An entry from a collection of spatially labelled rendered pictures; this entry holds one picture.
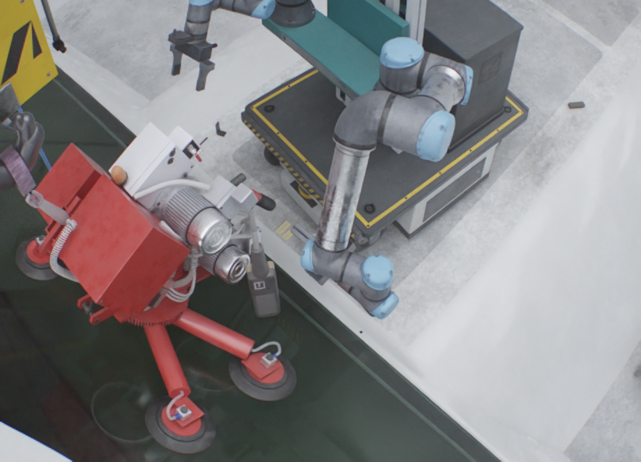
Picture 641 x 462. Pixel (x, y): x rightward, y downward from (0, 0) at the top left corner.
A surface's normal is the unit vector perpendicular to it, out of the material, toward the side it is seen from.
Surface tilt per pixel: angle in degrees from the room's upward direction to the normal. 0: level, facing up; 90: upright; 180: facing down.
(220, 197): 14
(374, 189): 0
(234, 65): 19
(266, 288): 90
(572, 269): 27
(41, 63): 90
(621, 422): 0
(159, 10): 0
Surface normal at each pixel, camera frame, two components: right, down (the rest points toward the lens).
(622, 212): 0.36, -0.11
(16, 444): 0.28, -0.65
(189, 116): -0.14, -0.59
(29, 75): 0.71, 0.61
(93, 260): -0.25, -0.25
